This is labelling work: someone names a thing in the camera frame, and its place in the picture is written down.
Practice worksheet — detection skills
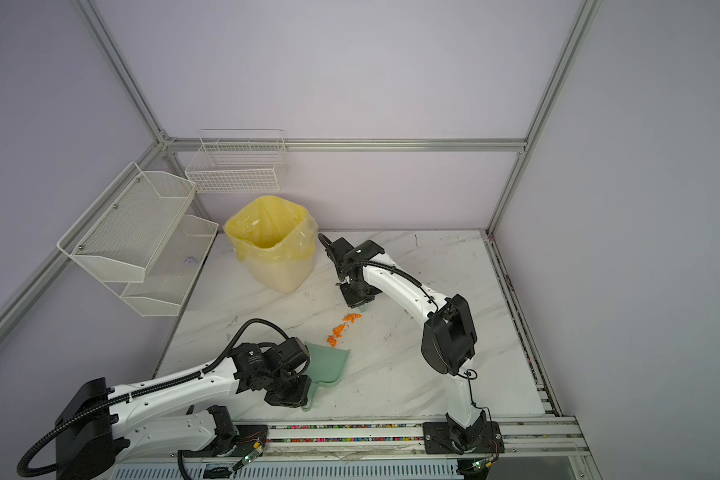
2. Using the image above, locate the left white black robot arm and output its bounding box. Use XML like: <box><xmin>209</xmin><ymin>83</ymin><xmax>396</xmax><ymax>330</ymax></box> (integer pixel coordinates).
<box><xmin>16</xmin><ymin>320</ymin><xmax>311</xmax><ymax>479</ymax></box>

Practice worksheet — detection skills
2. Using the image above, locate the bin with yellow bag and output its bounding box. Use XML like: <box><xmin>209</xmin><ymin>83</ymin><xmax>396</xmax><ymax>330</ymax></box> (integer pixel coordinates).
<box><xmin>224</xmin><ymin>196</ymin><xmax>318</xmax><ymax>294</ymax></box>

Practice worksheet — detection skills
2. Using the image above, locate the white wire basket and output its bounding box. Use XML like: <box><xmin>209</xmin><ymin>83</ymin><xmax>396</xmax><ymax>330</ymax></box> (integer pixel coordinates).
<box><xmin>185</xmin><ymin>129</ymin><xmax>290</xmax><ymax>194</ymax></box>

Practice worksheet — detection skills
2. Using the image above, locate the orange scrap near left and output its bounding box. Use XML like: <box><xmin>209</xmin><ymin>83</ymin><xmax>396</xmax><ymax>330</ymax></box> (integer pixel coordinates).
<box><xmin>326</xmin><ymin>313</ymin><xmax>363</xmax><ymax>348</ymax></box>

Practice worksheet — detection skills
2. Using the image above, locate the green plastic dustpan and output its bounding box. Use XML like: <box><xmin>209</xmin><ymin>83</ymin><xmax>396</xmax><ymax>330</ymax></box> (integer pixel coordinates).
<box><xmin>301</xmin><ymin>343</ymin><xmax>350</xmax><ymax>412</ymax></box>

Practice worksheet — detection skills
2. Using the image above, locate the white mesh two-tier shelf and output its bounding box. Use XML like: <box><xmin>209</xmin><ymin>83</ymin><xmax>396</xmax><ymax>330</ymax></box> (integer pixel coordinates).
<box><xmin>57</xmin><ymin>163</ymin><xmax>218</xmax><ymax>317</ymax></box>

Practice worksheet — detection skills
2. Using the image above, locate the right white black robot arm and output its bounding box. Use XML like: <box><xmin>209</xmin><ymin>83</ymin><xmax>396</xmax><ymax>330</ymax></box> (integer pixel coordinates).
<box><xmin>318</xmin><ymin>233</ymin><xmax>505</xmax><ymax>458</ymax></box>

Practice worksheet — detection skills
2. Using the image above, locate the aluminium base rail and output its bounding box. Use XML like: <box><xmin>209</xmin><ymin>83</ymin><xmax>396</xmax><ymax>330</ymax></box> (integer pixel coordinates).
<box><xmin>83</xmin><ymin>415</ymin><xmax>604</xmax><ymax>480</ymax></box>

